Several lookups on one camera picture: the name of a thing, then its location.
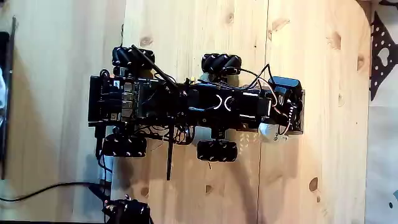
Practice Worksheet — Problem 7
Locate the red white servo cable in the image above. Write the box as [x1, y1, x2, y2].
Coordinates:
[257, 77, 293, 135]

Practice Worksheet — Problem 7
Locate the black power cable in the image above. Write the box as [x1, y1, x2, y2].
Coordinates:
[0, 180, 112, 203]

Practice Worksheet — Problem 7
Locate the black perforated heart panel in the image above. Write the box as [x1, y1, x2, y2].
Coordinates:
[369, 11, 398, 102]

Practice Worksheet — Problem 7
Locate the black oval camera box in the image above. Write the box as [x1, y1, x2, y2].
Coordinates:
[268, 76, 303, 96]

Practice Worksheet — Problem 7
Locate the black leader arm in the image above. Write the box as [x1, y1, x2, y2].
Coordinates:
[101, 194, 154, 224]

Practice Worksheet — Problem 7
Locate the white sock with black marks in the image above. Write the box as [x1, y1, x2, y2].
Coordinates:
[257, 121, 290, 143]

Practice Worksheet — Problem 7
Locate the black monitor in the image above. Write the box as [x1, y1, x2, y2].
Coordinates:
[0, 16, 17, 180]

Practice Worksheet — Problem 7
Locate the black base cable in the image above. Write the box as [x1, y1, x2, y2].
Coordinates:
[94, 124, 114, 175]

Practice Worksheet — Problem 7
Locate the black camera cable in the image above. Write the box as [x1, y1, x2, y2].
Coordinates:
[238, 63, 276, 90]

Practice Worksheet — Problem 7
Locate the black mecanum wheel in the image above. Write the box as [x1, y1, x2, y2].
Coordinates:
[111, 46, 156, 71]
[196, 139, 239, 163]
[102, 134, 148, 158]
[201, 53, 243, 76]

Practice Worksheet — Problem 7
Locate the black antenna rod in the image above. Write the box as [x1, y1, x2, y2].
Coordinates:
[166, 124, 175, 182]
[131, 44, 177, 90]

